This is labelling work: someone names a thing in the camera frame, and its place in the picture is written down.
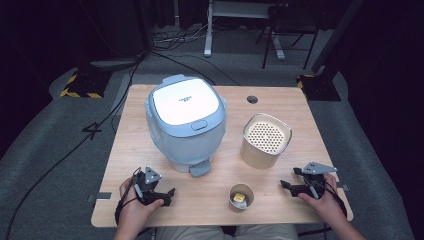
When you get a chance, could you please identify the person's beige pants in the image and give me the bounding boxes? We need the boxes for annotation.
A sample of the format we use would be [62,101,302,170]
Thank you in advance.
[154,223,299,240]

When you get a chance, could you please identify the tangle of floor cables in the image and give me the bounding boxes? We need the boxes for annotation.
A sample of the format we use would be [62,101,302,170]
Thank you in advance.
[151,19,214,46]

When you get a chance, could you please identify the slanted metal stand pole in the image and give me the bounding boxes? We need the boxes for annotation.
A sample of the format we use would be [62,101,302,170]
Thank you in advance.
[310,0,365,75]

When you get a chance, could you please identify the light blue lidded appliance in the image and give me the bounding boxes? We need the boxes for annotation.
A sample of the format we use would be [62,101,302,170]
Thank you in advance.
[144,73,228,178]

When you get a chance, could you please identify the beige perforated basket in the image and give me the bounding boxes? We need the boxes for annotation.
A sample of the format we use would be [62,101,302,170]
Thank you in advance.
[239,112,293,170]

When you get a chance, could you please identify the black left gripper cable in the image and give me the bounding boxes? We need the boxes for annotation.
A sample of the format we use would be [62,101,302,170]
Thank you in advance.
[114,167,143,225]

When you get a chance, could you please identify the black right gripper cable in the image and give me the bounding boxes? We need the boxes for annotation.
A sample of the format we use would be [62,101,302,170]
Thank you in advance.
[318,179,348,218]

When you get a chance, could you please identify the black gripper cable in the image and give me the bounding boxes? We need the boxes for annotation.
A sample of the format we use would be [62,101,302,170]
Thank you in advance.
[318,179,348,218]
[114,167,143,225]

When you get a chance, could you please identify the brown paper cup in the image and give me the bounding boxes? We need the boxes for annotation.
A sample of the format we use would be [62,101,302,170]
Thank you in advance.
[228,183,255,214]

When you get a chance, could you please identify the white desk frame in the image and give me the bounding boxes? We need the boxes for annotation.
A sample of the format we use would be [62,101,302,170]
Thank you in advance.
[203,0,288,62]

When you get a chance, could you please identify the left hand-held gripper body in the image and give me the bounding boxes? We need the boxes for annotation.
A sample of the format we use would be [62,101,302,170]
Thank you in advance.
[132,165,168,205]

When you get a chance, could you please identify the person's right hand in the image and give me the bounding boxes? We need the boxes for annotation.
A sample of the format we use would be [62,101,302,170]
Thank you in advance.
[298,173,348,229]

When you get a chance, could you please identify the black chair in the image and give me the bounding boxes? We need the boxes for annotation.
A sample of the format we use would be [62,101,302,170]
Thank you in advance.
[254,3,322,71]

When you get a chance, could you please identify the long black floor cable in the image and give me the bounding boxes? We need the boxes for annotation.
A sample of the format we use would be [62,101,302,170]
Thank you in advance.
[3,49,149,240]

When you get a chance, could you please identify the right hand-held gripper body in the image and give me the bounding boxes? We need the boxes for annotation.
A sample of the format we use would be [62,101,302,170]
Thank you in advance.
[299,161,338,200]

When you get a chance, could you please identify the small tea bag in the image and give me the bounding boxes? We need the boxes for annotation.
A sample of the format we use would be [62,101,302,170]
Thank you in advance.
[233,192,248,210]

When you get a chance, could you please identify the black yellow striped stand base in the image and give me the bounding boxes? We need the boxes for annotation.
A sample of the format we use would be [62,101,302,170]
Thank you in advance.
[59,68,113,100]
[296,73,343,102]

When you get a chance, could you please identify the person's left hand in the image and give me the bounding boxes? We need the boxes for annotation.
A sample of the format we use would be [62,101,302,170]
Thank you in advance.
[116,178,165,231]

